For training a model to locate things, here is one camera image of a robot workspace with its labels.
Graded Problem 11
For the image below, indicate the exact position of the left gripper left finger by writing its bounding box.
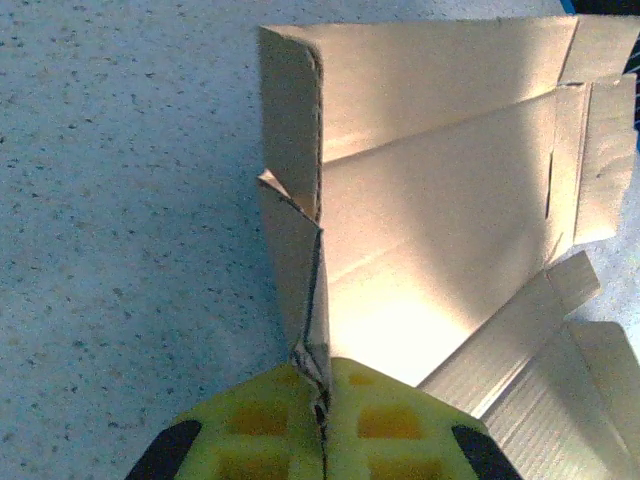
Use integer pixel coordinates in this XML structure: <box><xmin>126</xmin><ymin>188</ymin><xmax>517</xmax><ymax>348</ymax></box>
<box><xmin>124</xmin><ymin>362</ymin><xmax>327</xmax><ymax>480</ymax></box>

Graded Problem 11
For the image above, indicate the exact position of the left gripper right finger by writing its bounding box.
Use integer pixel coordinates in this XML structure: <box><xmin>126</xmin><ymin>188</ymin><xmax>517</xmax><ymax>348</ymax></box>
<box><xmin>319</xmin><ymin>356</ymin><xmax>522</xmax><ymax>480</ymax></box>

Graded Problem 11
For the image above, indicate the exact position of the brown cardboard paper box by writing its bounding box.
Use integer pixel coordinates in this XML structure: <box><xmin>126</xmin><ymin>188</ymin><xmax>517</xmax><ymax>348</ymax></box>
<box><xmin>255</xmin><ymin>13</ymin><xmax>640</xmax><ymax>480</ymax></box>

